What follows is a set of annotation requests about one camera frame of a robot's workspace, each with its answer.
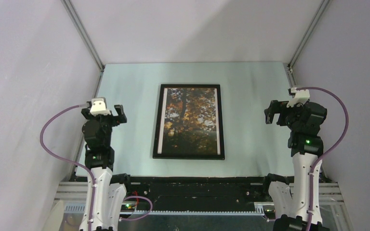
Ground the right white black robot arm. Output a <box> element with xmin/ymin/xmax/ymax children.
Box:
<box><xmin>261</xmin><ymin>100</ymin><xmax>328</xmax><ymax>231</ymax></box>

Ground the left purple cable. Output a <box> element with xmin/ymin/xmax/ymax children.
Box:
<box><xmin>39</xmin><ymin>103</ymin><xmax>154</xmax><ymax>231</ymax></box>

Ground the black picture frame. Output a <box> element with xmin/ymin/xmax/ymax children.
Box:
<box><xmin>152</xmin><ymin>84</ymin><xmax>225</xmax><ymax>161</ymax></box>

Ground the purple cable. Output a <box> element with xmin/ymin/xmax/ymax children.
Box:
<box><xmin>39</xmin><ymin>103</ymin><xmax>154</xmax><ymax>231</ymax></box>
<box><xmin>296</xmin><ymin>87</ymin><xmax>350</xmax><ymax>231</ymax></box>

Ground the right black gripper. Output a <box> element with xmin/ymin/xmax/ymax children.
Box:
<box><xmin>264</xmin><ymin>100</ymin><xmax>306</xmax><ymax>131</ymax></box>

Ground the aluminium frame rail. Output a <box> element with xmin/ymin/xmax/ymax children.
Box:
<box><xmin>54</xmin><ymin>181</ymin><xmax>344</xmax><ymax>215</ymax></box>

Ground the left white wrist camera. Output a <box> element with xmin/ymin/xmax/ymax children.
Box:
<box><xmin>89</xmin><ymin>97</ymin><xmax>111</xmax><ymax>116</ymax></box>

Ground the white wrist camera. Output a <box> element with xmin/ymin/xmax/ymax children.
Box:
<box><xmin>287</xmin><ymin>87</ymin><xmax>310</xmax><ymax>108</ymax></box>
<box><xmin>89</xmin><ymin>97</ymin><xmax>111</xmax><ymax>116</ymax></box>

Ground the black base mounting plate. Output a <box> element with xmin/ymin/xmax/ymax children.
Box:
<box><xmin>111</xmin><ymin>173</ymin><xmax>294</xmax><ymax>213</ymax></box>

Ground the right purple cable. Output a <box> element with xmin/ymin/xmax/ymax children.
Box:
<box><xmin>296</xmin><ymin>87</ymin><xmax>350</xmax><ymax>231</ymax></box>

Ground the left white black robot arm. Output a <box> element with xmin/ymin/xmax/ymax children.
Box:
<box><xmin>79</xmin><ymin>101</ymin><xmax>133</xmax><ymax>231</ymax></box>

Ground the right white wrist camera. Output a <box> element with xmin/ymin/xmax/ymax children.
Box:
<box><xmin>287</xmin><ymin>87</ymin><xmax>310</xmax><ymax>108</ymax></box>

